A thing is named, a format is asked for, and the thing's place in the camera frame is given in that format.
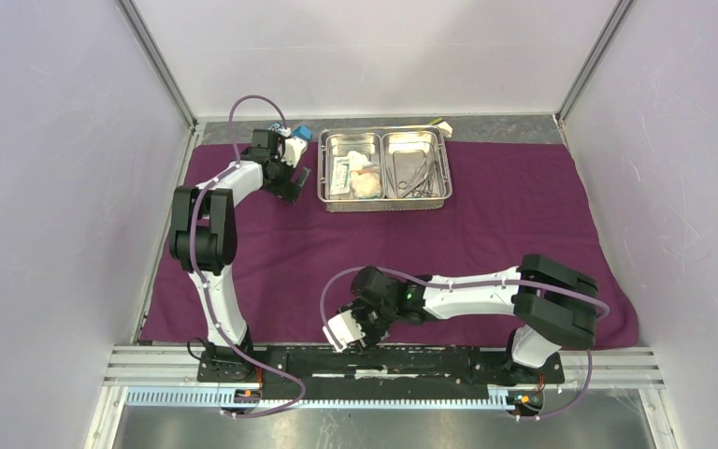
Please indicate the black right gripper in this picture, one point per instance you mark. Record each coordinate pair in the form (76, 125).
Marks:
(371, 338)

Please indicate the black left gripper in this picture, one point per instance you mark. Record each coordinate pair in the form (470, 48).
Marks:
(288, 190)

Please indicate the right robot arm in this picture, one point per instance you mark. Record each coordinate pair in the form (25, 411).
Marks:
(558, 307)

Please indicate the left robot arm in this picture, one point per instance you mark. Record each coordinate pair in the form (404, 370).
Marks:
(203, 239)

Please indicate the steel surgical scissors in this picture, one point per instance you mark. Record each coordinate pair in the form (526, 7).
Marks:
(420, 184)

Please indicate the sealed suture packet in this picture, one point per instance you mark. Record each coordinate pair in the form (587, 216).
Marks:
(340, 183)

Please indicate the blue toy block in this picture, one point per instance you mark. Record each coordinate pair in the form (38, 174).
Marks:
(302, 132)

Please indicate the steel left inner pan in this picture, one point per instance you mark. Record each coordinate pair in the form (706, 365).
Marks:
(340, 144)

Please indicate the steel pan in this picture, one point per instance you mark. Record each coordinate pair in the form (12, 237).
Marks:
(406, 151)
(340, 144)

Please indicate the black blue toy car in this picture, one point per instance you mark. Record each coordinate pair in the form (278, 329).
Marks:
(280, 129)

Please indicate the metal mesh instrument tray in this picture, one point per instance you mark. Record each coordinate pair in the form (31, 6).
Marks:
(383, 168)

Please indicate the white gauze wad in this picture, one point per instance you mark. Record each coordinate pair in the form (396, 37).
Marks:
(365, 176)

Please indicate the steel forceps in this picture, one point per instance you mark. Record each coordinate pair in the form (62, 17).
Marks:
(390, 177)

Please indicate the steel right inner pan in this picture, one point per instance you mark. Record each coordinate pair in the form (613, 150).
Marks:
(406, 151)

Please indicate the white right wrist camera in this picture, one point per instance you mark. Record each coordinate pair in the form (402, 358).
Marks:
(342, 330)

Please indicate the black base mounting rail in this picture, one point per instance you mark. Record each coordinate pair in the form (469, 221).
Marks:
(385, 373)

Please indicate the aluminium front frame rail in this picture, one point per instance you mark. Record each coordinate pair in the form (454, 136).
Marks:
(166, 376)

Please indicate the aluminium corner frame rail left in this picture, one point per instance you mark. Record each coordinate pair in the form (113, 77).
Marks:
(142, 32)

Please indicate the aluminium corner frame rail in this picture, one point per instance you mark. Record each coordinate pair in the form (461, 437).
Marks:
(593, 59)
(142, 32)

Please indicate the aluminium corner frame rail right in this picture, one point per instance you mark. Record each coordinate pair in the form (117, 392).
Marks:
(593, 59)

